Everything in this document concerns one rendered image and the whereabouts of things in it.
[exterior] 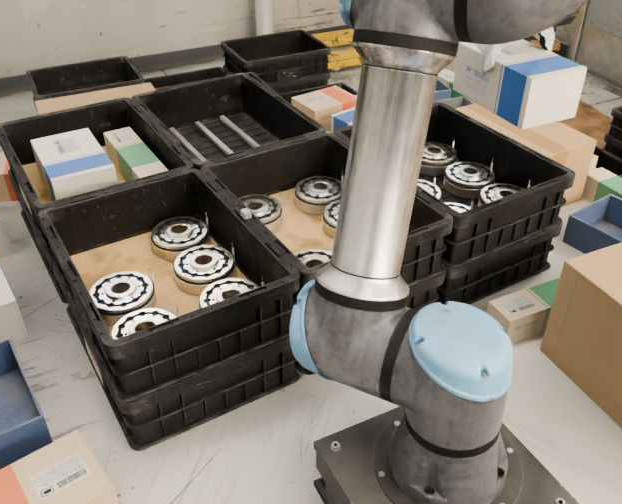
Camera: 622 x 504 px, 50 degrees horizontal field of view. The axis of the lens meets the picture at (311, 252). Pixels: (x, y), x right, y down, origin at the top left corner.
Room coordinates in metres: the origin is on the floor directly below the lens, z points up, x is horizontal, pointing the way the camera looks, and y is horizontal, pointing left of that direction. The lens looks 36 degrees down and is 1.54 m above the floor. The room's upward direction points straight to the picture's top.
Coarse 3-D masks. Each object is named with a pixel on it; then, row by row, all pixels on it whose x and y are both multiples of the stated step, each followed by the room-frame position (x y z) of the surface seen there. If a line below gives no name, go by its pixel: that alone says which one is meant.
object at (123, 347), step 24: (120, 192) 1.03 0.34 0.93; (216, 192) 1.02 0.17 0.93; (48, 216) 0.95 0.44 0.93; (240, 216) 0.95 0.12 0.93; (48, 240) 0.91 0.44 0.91; (264, 240) 0.87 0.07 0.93; (72, 264) 0.81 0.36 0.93; (288, 264) 0.81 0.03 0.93; (72, 288) 0.78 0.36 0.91; (264, 288) 0.75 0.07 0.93; (288, 288) 0.76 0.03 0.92; (96, 312) 0.70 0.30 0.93; (192, 312) 0.70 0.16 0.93; (216, 312) 0.70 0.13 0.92; (240, 312) 0.72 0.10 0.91; (96, 336) 0.67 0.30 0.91; (144, 336) 0.65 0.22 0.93; (168, 336) 0.67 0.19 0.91
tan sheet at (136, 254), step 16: (128, 240) 1.02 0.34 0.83; (144, 240) 1.02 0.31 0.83; (80, 256) 0.97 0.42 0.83; (96, 256) 0.97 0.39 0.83; (112, 256) 0.97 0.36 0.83; (128, 256) 0.97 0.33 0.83; (144, 256) 0.97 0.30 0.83; (80, 272) 0.92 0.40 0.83; (96, 272) 0.92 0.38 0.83; (112, 272) 0.92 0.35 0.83; (144, 272) 0.92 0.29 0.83; (160, 272) 0.92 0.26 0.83; (240, 272) 0.92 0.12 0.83; (160, 288) 0.87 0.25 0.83; (176, 288) 0.87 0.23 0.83; (160, 304) 0.83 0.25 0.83; (176, 304) 0.83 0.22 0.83; (192, 304) 0.83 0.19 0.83
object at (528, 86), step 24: (504, 48) 1.19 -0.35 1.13; (528, 48) 1.19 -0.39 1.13; (456, 72) 1.21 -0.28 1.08; (480, 72) 1.15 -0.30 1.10; (504, 72) 1.10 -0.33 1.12; (528, 72) 1.07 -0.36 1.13; (552, 72) 1.07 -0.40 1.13; (576, 72) 1.08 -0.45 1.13; (480, 96) 1.14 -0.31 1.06; (504, 96) 1.09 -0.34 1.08; (528, 96) 1.04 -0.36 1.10; (552, 96) 1.06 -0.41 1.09; (576, 96) 1.09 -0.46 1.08; (528, 120) 1.04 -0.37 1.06; (552, 120) 1.07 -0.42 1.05
